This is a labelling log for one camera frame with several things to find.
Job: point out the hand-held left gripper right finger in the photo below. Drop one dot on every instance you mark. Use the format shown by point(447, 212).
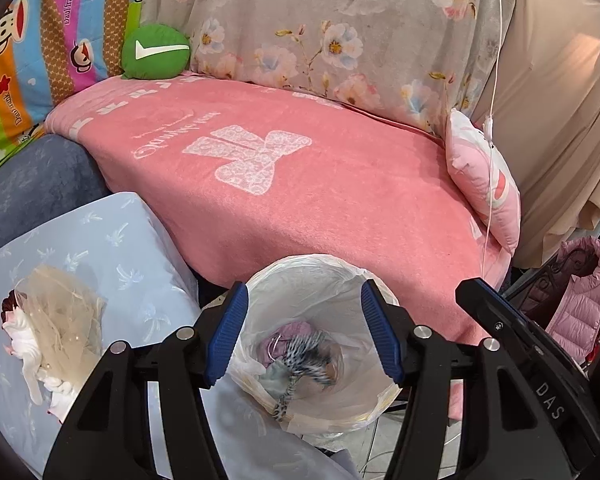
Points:
point(380, 330)

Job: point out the light blue printed pillow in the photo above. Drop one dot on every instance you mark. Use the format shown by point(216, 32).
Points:
point(130, 260)

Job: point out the beige curtain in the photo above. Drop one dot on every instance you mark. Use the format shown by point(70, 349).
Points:
point(555, 135)

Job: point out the pink puffer jacket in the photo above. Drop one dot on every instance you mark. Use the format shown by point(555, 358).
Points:
point(575, 305)

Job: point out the pink and white pillow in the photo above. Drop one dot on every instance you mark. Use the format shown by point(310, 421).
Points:
point(480, 190)

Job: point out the grey floral sheet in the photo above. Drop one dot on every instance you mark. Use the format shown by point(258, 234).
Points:
point(305, 20)

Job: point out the green round cushion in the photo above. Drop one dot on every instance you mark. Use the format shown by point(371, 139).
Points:
point(155, 62)

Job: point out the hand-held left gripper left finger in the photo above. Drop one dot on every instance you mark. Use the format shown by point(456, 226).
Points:
point(227, 330)

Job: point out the blue-grey sofa cushion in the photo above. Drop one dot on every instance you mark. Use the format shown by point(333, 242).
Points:
point(40, 180)

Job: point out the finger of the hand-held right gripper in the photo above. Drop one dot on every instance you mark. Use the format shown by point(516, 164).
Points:
point(485, 305)

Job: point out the striped monkey print sheet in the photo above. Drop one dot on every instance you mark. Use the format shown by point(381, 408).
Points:
point(45, 35)

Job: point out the pink scrunchie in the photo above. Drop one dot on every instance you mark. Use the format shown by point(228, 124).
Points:
point(290, 332)

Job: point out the dark red velvet scrunchie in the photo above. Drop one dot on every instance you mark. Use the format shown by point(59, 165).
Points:
point(9, 305)

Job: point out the white scrunchie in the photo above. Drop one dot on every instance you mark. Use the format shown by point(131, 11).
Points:
point(27, 355)

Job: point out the pale green scrunchie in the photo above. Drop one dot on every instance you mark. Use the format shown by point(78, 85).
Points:
point(275, 375)

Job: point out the zebra striped scrunchie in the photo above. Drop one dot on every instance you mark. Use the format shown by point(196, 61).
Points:
point(300, 350)

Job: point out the pink blanket with bow print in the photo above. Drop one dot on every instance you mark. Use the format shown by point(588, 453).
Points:
point(330, 200)

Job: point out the round bin with white bag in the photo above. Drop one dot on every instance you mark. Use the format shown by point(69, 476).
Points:
point(305, 285)

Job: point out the beige tulle scrunchie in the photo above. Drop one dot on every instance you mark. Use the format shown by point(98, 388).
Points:
point(65, 320)

